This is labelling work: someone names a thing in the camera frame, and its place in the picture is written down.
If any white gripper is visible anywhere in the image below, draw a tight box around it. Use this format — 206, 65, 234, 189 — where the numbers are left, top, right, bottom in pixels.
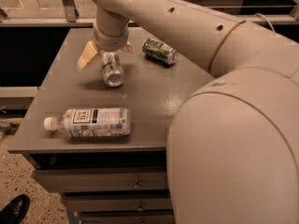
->
77, 27, 135, 71

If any white green 7up can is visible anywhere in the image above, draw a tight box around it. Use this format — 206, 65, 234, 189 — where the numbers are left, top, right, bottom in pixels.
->
102, 52, 124, 87

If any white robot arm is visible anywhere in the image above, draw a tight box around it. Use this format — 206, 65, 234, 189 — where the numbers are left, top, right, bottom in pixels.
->
93, 0, 299, 224

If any green soda can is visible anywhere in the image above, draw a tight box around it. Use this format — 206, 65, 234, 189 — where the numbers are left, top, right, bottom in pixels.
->
142, 37, 178, 65

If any clear plastic water bottle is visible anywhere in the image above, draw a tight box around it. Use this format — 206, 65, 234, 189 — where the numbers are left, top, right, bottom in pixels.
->
44, 107, 131, 138

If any grey drawer cabinet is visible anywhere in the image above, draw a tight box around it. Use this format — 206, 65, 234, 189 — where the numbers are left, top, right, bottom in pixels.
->
8, 28, 212, 224

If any black leather shoe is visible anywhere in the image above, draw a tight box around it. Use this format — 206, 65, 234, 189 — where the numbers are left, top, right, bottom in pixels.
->
0, 194, 30, 224

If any metal railing frame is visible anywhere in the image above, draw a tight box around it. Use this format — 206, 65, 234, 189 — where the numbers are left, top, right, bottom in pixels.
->
0, 0, 298, 26

